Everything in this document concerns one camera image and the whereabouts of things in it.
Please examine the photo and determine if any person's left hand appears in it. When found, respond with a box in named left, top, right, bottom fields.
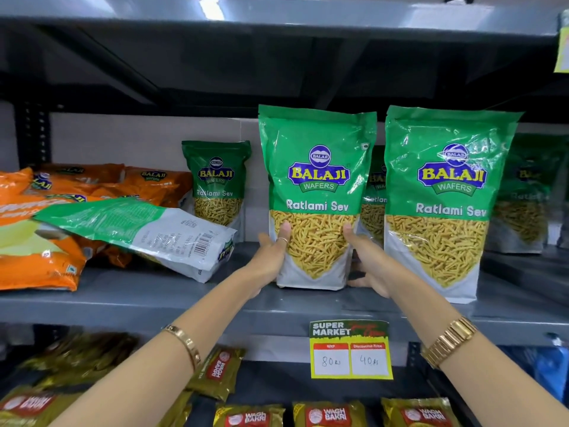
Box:
left=242, top=221, right=292, bottom=299

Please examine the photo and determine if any person's right hand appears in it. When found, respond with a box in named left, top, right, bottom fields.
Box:
left=342, top=222, right=403, bottom=299

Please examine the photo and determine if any green snack packet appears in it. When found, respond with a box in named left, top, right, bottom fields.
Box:
left=181, top=140, right=252, bottom=243
left=384, top=106, right=523, bottom=305
left=485, top=133, right=569, bottom=255
left=359, top=146, right=388, bottom=250
left=258, top=105, right=378, bottom=291
left=33, top=198, right=238, bottom=283

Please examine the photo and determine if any person's right forearm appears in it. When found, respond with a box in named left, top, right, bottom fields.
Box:
left=386, top=280, right=569, bottom=427

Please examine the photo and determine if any person's left forearm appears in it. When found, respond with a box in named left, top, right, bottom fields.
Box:
left=48, top=267, right=266, bottom=427

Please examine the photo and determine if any yellow green price tag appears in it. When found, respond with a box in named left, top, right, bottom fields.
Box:
left=309, top=319, right=394, bottom=380

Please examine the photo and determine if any gold wristwatch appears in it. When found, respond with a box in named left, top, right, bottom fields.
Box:
left=420, top=316, right=477, bottom=370

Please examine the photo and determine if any orange snack packet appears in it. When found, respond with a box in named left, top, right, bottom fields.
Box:
left=0, top=194, right=88, bottom=292
left=0, top=167, right=34, bottom=205
left=28, top=163, right=126, bottom=197
left=91, top=166, right=193, bottom=208
left=67, top=235, right=134, bottom=269

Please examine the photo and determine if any grey metal shelf rack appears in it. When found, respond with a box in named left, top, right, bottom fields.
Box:
left=0, top=0, right=569, bottom=427

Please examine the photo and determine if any group of gold tea packets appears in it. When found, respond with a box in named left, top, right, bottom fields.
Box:
left=0, top=332, right=461, bottom=427

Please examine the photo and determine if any blue packet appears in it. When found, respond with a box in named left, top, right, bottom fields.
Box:
left=502, top=346, right=569, bottom=406

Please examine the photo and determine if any gold bracelet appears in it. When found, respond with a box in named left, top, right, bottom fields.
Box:
left=162, top=324, right=202, bottom=372

